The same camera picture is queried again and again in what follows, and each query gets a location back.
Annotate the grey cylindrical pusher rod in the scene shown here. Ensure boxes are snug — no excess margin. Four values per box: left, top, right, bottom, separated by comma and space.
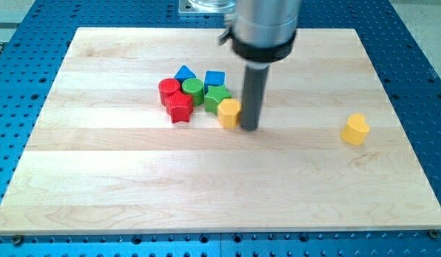
240, 64, 269, 131

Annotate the yellow hexagon block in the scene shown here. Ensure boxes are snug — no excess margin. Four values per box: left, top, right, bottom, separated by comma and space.
217, 99, 241, 128

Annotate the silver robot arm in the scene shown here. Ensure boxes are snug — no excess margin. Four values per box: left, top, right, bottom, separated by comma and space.
218, 0, 301, 131

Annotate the blue cube block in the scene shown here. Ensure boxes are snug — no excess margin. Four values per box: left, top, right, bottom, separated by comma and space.
204, 71, 225, 94

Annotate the green star block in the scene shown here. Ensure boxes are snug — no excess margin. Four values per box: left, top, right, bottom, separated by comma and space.
204, 85, 231, 115

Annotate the green cylinder block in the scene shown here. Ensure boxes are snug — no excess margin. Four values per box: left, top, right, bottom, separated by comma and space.
182, 78, 205, 106

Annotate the blue triangle block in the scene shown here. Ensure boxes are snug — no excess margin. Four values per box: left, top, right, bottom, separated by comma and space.
174, 65, 196, 84

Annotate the red star block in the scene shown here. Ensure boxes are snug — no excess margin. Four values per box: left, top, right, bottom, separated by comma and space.
164, 91, 193, 124

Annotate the red cylinder block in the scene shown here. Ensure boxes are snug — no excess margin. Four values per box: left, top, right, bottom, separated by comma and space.
158, 79, 181, 105

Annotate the yellow heart block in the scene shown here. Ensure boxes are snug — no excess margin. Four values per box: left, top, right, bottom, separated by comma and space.
340, 113, 370, 146

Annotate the light wooden board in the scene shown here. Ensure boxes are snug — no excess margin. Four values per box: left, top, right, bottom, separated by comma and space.
0, 28, 441, 236

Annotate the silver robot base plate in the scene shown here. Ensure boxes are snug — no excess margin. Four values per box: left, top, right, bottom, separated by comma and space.
178, 0, 236, 16

